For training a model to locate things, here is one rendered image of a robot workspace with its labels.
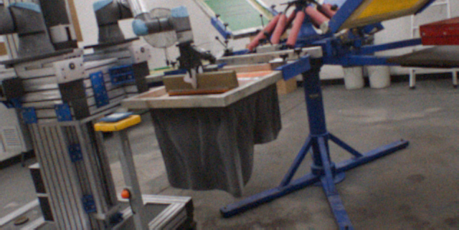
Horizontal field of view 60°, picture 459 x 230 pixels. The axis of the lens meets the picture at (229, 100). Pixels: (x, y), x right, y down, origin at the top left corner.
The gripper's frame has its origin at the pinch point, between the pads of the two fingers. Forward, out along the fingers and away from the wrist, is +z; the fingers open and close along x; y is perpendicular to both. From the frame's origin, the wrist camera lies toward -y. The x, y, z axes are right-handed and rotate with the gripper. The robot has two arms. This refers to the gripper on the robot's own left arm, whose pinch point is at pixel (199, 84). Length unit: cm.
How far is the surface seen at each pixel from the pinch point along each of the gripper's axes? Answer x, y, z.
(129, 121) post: 37.1, 7.4, 5.6
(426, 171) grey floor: -148, -62, 102
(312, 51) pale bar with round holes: -61, -30, -1
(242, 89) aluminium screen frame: 7.0, -27.6, 2.6
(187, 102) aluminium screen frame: 20.6, -9.5, 3.5
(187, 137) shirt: 11.0, 3.6, 21.1
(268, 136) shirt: -19.0, -19.3, 31.3
